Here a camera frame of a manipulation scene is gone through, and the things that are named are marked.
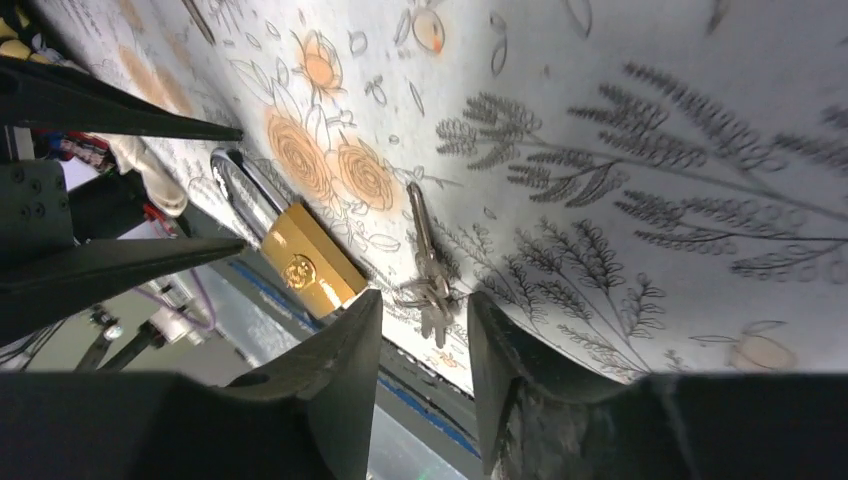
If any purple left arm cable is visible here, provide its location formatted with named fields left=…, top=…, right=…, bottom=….
left=132, top=268, right=219, bottom=333

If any colourful comic print cloth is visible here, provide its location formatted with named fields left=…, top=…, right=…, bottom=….
left=32, top=129, right=117, bottom=174

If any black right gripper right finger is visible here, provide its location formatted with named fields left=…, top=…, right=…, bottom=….
left=467, top=292, right=847, bottom=479

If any brass padlock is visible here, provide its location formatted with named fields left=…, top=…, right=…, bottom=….
left=209, top=148, right=367, bottom=318

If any small brass key bunch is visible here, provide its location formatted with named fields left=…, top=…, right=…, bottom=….
left=398, top=182, right=459, bottom=349

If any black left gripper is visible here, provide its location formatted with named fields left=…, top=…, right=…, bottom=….
left=1, top=56, right=247, bottom=345

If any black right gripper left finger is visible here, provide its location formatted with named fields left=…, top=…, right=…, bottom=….
left=1, top=289, right=383, bottom=479

